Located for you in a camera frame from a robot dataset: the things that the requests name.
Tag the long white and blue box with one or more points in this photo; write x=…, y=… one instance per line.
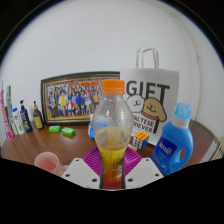
x=10, y=106

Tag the brown wooden side cabinet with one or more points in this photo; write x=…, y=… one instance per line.
x=203, y=140

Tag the long pink box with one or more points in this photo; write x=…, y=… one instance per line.
x=5, y=120

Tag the brown pump bottle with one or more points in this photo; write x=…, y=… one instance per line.
x=38, y=120

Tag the pink ceramic mug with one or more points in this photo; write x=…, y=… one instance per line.
x=48, y=162

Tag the small green box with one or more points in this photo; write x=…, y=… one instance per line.
x=54, y=128
x=68, y=131

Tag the blue tissue pack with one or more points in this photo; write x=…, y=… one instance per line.
x=90, y=128

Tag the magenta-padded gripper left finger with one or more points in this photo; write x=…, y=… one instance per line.
x=80, y=171

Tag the white radiator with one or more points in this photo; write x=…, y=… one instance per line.
x=218, y=150

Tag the white blue-capped lotion bottle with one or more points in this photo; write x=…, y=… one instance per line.
x=18, y=123

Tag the dark blue pump bottle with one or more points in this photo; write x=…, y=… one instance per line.
x=25, y=120

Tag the blue detergent bottle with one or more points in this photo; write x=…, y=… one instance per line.
x=170, y=148

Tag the framed group photo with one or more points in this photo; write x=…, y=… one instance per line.
x=71, y=98

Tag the orange-capped clear drink bottle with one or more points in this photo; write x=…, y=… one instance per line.
x=112, y=133

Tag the white paper gift bag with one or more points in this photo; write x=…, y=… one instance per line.
x=153, y=96

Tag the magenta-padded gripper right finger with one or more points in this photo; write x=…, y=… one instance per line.
x=143, y=171

